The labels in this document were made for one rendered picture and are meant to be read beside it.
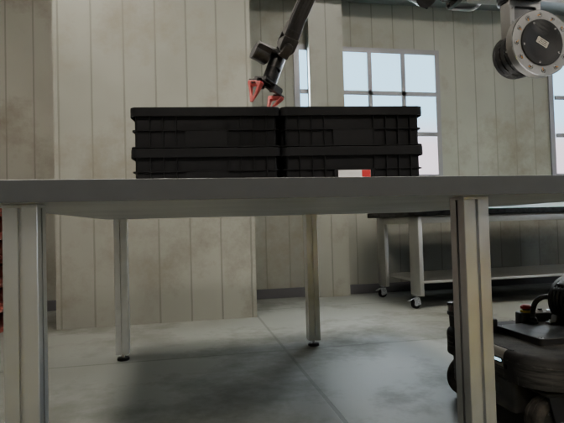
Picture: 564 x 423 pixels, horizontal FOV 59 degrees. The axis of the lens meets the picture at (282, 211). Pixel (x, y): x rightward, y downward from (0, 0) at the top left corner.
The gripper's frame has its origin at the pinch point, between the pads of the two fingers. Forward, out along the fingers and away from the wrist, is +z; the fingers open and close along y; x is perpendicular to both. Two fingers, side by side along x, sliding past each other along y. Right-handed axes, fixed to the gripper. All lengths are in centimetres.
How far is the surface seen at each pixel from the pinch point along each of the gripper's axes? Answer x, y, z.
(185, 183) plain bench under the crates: -60, -64, 44
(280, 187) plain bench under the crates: -71, -51, 38
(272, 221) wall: 148, 190, 22
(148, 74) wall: 161, 43, -35
